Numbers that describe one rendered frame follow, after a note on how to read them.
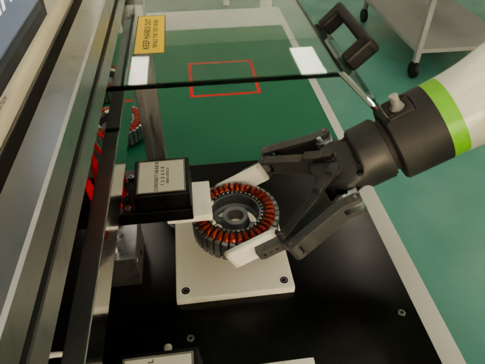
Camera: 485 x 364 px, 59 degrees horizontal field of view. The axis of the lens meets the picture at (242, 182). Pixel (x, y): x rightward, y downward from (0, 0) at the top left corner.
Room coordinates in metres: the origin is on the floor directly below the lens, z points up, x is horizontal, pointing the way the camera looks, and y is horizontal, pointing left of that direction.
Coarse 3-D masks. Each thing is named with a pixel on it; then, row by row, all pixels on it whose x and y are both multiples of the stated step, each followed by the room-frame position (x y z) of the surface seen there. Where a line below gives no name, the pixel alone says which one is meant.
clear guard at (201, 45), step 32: (128, 0) 0.52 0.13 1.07; (160, 0) 0.52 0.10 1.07; (192, 0) 0.52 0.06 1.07; (224, 0) 0.52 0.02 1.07; (256, 0) 0.52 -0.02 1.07; (288, 0) 0.52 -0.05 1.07; (128, 32) 0.43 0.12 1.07; (192, 32) 0.43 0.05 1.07; (224, 32) 0.43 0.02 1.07; (256, 32) 0.43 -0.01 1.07; (288, 32) 0.43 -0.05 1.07; (320, 32) 0.44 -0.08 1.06; (128, 64) 0.36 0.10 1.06; (160, 64) 0.36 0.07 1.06; (192, 64) 0.36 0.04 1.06; (224, 64) 0.36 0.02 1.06; (256, 64) 0.36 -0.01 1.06; (288, 64) 0.36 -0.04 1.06; (320, 64) 0.36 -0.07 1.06
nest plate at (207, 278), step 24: (192, 240) 0.39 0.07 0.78; (192, 264) 0.35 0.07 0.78; (216, 264) 0.35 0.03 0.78; (264, 264) 0.35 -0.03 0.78; (288, 264) 0.35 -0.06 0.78; (192, 288) 0.31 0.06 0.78; (216, 288) 0.31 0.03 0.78; (240, 288) 0.31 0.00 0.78; (264, 288) 0.31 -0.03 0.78; (288, 288) 0.31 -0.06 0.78
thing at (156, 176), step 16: (144, 160) 0.40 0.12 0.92; (160, 160) 0.40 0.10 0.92; (176, 160) 0.40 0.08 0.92; (128, 176) 0.39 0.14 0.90; (144, 176) 0.37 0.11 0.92; (160, 176) 0.37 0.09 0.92; (176, 176) 0.37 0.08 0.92; (128, 192) 0.37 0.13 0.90; (144, 192) 0.34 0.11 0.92; (160, 192) 0.34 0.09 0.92; (176, 192) 0.34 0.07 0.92; (192, 192) 0.38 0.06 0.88; (208, 192) 0.38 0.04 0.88; (128, 208) 0.34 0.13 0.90; (144, 208) 0.34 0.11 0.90; (160, 208) 0.34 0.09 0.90; (176, 208) 0.34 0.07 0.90; (192, 208) 0.34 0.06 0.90; (208, 208) 0.36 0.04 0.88; (80, 224) 0.32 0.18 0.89; (128, 224) 0.33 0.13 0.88
